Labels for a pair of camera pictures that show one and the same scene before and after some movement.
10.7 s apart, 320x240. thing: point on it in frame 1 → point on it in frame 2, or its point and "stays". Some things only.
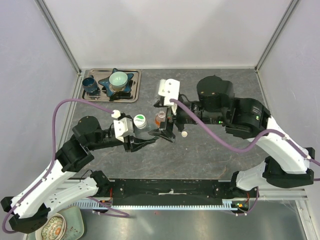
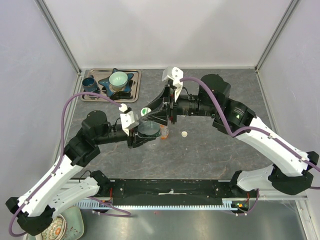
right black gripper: (163, 133) → (171, 107)
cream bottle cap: (184, 134) stays
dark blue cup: (89, 84) stays
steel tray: (101, 94) stays
